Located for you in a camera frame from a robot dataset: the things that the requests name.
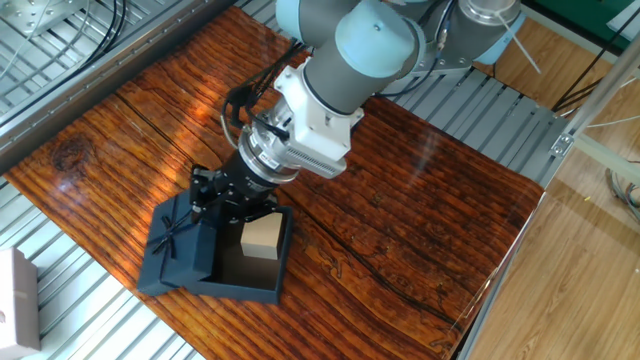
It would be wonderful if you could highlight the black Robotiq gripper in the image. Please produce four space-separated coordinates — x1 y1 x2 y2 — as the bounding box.
189 152 281 224

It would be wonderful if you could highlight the blue gift box base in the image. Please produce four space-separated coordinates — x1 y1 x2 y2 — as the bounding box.
169 204 295 305

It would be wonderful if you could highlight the pale wooden block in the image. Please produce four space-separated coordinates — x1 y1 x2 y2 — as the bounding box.
240 212 284 261

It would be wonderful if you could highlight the wood-grain table mat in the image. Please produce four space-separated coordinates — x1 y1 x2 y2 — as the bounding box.
2 4 545 360

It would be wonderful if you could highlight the pale pink cardboard box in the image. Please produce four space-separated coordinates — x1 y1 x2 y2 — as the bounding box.
0 247 42 360

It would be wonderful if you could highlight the silver perforated mounting plate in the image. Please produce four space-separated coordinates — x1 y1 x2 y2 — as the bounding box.
0 0 89 37

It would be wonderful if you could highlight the blue gift box lid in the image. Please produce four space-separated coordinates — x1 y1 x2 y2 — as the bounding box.
137 192 219 297

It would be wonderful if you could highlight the grey cable coil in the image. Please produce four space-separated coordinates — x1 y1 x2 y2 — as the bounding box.
604 167 640 224

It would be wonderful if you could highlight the aluminium frame beam with bracket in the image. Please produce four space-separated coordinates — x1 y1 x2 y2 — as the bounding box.
549 44 640 161

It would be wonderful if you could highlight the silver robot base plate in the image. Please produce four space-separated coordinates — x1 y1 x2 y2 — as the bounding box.
374 9 481 81

